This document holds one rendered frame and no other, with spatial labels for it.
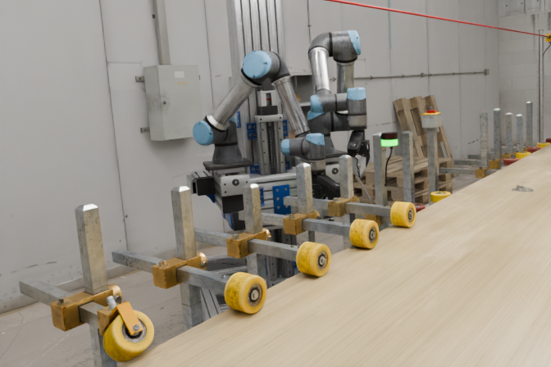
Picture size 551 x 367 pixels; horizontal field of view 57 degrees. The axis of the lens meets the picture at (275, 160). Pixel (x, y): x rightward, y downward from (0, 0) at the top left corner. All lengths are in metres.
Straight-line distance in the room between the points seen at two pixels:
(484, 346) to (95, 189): 3.49
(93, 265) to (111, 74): 3.16
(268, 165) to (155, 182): 1.89
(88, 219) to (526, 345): 0.86
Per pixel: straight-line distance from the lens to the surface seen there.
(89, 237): 1.12
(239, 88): 2.26
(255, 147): 2.70
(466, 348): 0.99
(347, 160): 1.81
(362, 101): 2.04
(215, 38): 4.80
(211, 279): 1.17
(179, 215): 1.26
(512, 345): 1.02
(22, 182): 3.94
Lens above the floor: 1.36
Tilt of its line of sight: 8 degrees down
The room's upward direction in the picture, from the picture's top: 4 degrees counter-clockwise
